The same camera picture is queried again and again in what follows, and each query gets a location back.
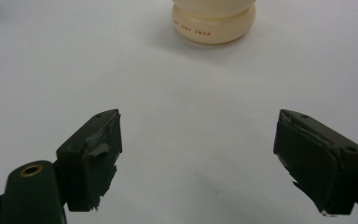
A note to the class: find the cream round container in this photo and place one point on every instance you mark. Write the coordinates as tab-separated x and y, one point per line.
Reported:
214	21

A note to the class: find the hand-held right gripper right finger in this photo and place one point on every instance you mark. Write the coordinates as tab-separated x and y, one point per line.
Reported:
317	168

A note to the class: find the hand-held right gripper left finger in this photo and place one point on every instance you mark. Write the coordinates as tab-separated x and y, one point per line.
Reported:
88	174

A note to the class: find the white table mat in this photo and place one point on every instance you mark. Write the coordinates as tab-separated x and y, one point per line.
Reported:
183	124

